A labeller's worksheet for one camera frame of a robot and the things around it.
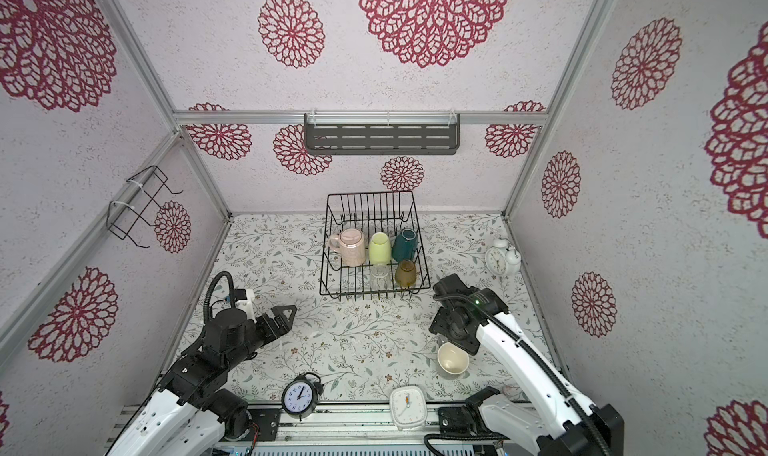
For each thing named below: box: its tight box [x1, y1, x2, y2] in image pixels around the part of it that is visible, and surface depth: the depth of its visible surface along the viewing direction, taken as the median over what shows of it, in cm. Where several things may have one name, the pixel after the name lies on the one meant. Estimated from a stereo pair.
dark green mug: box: [391, 229, 418, 263], surface depth 102 cm
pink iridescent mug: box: [328, 228, 366, 268], surface depth 98 cm
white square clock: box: [390, 385, 428, 431], surface depth 76 cm
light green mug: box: [369, 232, 391, 265], surface depth 99 cm
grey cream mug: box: [437, 342, 469, 380], surface depth 79 cm
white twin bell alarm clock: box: [485, 239, 522, 275], surface depth 98 cm
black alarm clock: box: [281, 372, 324, 421], surface depth 78 cm
